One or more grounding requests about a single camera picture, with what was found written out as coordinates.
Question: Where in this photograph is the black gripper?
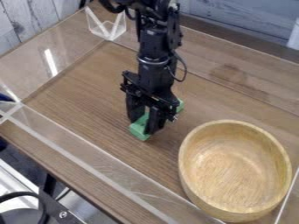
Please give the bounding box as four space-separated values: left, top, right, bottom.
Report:
120 57 180 135

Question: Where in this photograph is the green rectangular block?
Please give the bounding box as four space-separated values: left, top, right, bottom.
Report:
128 99 185 142

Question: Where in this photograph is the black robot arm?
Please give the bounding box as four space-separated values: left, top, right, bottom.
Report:
97 0 182 135

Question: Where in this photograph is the brown wooden bowl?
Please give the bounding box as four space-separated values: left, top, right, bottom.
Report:
177 120 292 222

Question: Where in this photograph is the black table leg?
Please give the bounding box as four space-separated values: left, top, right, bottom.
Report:
42 174 57 196

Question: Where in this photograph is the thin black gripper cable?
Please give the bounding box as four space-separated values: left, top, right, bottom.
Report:
165 51 188 83

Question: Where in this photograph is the clear acrylic enclosure wall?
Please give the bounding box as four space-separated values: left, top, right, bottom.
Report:
0 12 299 224

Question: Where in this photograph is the black cable lower left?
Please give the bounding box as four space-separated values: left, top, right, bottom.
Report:
0 191 50 224

